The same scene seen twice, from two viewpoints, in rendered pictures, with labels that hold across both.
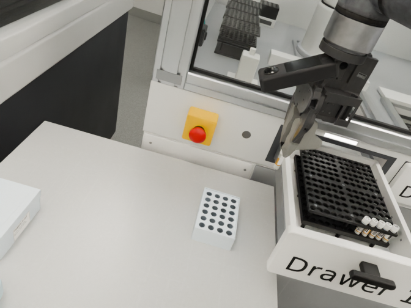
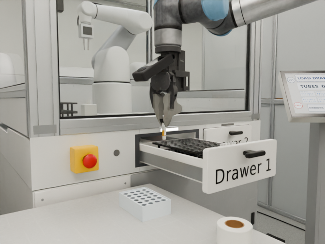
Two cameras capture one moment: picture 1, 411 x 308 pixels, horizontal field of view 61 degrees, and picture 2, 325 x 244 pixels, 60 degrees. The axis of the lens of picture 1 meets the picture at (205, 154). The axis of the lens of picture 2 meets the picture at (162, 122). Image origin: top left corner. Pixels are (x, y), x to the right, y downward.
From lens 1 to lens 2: 0.41 m
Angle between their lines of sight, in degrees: 44
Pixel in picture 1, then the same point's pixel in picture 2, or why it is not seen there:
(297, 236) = (212, 151)
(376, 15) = (178, 24)
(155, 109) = (39, 164)
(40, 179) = not seen: outside the picture
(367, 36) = (179, 35)
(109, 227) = not seen: outside the picture
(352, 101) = (186, 73)
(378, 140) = (186, 121)
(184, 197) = (108, 210)
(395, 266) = (255, 145)
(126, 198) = (68, 231)
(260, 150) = (129, 160)
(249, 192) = not seen: hidden behind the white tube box
